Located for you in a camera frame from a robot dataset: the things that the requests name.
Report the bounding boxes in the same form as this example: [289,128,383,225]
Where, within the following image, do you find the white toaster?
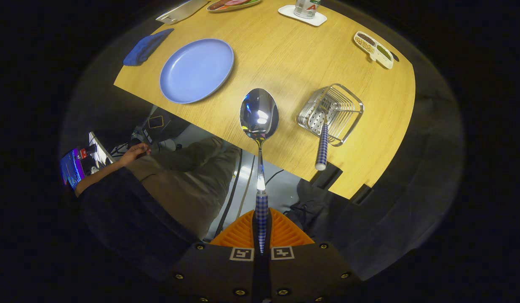
[155,0,210,25]

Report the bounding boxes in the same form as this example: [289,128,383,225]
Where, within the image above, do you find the fork with checked handle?
[315,99,338,171]

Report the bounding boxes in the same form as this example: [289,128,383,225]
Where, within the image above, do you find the person's khaki trousers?
[125,137,241,240]

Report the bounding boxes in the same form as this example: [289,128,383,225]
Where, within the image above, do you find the white square coaster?
[278,5,328,27]

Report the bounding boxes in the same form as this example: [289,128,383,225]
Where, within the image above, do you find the metal wire cutlery rack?
[296,83,364,147]

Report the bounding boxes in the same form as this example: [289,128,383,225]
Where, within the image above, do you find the spoon with checked handle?
[239,88,280,254]

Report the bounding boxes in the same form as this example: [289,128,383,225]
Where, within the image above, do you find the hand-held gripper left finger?
[171,208,262,303]

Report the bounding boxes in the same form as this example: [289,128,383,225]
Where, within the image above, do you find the white drink bottle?
[293,0,322,19]

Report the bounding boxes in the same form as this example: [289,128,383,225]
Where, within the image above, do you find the black table bracket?
[310,164,342,190]
[350,184,372,205]

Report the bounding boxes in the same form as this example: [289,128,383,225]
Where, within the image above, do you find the laptop computer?
[60,147,85,190]

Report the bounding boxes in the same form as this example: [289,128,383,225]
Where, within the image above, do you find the white divided bean dish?
[353,31,394,69]

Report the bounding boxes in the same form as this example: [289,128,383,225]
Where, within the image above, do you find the blue round plate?
[159,38,235,104]

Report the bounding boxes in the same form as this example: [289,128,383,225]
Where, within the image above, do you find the oval plate of food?
[206,0,261,13]

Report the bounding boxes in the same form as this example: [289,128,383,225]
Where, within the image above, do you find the blue folded cloth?
[123,28,175,66]

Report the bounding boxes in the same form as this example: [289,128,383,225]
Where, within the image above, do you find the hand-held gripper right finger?
[262,207,361,303]

